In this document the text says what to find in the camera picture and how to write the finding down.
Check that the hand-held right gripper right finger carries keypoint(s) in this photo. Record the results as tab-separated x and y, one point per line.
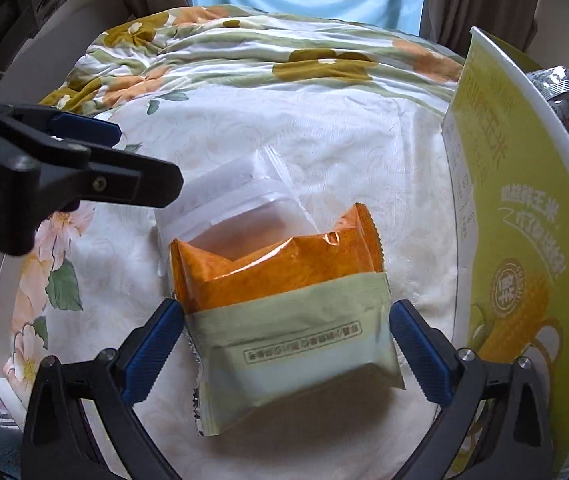
419	355

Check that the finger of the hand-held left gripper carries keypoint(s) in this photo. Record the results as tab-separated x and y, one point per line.
129	182
89	130

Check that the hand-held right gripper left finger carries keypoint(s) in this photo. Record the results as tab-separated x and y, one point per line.
157	355

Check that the clear plastic container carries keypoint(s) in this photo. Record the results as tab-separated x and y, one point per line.
234	190

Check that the orange green snack packet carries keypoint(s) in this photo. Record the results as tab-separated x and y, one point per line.
289	320

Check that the yellow green cardboard box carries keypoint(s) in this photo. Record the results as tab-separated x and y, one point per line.
514	210

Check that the beige bed headboard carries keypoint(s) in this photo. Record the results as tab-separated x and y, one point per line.
64	45

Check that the floral white tablecloth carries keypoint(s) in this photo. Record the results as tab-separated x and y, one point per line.
314	135

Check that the floral blanket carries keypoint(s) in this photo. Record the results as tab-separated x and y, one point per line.
264	40

